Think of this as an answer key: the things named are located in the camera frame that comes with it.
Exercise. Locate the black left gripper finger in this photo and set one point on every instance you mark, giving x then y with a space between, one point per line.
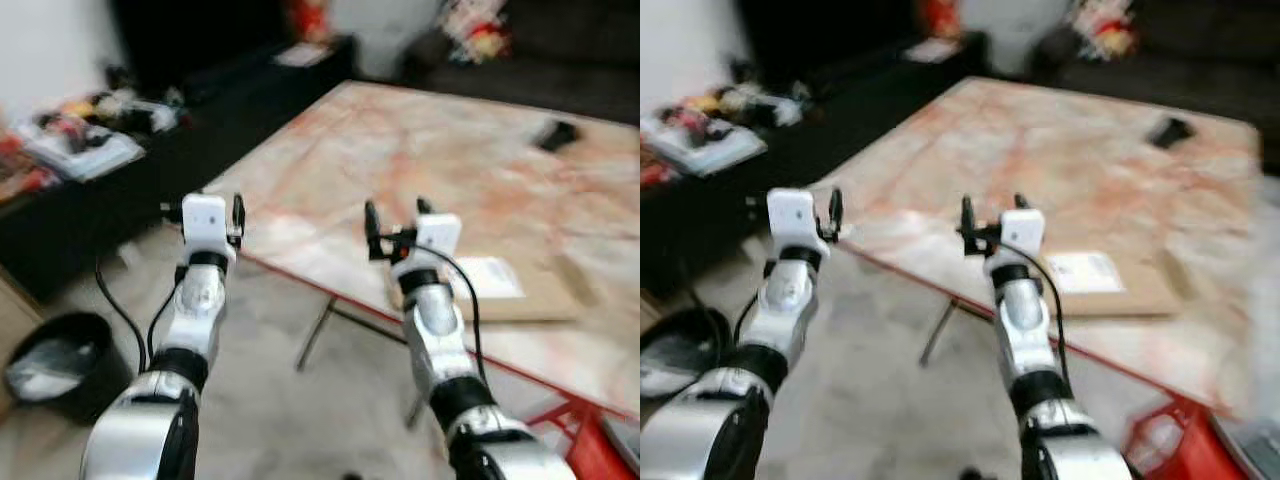
239 215
835 210

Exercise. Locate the black television screen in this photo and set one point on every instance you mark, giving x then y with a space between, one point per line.
830 35
200 40

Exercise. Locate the small black stand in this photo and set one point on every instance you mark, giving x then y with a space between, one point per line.
556 136
1171 132

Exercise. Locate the white shipping label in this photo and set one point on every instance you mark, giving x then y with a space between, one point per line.
1090 272
495 278

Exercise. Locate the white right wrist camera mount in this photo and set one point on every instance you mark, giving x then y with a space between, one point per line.
1023 234
438 238

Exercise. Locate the dark grey fabric sofa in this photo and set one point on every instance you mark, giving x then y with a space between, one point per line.
570 70
1200 70

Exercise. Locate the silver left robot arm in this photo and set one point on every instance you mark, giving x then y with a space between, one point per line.
195 310
780 310

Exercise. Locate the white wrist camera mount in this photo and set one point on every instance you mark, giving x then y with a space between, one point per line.
1023 234
438 238
792 215
206 220

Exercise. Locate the cartoon boy plush doll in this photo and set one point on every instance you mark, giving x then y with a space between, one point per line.
475 32
1103 30

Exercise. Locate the metal table leg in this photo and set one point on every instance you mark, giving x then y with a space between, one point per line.
940 332
315 335

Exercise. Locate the black low television cabinet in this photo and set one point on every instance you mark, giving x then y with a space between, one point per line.
120 220
720 230

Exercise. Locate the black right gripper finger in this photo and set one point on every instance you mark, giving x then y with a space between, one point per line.
425 207
1021 203
967 225
372 230

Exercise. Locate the red plastic crate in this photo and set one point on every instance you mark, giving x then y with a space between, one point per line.
590 450
1190 450

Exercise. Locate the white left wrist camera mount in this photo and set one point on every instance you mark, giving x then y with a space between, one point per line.
792 215
206 220

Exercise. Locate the red and white leaflet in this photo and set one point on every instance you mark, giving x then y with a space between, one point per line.
302 55
933 50

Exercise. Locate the red and gold figurine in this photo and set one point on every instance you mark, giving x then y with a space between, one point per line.
940 18
308 20

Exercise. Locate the black round rubbish bin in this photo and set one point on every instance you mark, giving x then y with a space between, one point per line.
85 395
700 330

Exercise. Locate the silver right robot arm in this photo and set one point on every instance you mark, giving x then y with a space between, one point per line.
1025 330
440 340

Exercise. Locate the flat brown cardboard box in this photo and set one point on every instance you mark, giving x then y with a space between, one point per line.
1140 300
545 300

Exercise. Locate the white tray with clutter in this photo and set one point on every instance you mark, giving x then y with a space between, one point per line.
705 150
85 155

